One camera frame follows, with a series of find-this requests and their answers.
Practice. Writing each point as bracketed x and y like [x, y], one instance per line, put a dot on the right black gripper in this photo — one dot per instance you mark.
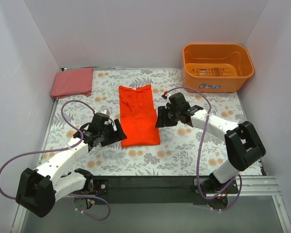
[167, 116]

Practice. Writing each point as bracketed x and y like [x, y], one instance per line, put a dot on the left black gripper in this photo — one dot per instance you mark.
[112, 135]

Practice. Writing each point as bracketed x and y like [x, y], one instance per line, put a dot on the orange t shirt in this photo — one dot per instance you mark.
[138, 117]

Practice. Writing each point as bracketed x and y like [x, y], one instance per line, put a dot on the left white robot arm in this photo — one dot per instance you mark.
[40, 188]

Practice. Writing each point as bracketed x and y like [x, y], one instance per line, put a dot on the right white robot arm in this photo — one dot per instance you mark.
[243, 144]

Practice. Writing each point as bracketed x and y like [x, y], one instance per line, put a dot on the folded pink t shirt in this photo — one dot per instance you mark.
[72, 82]

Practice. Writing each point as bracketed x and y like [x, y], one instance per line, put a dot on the orange plastic basket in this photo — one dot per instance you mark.
[216, 68]

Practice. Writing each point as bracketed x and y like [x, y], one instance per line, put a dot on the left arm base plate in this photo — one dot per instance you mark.
[99, 186]

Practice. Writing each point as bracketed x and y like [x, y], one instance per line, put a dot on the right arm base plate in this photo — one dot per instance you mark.
[209, 188]

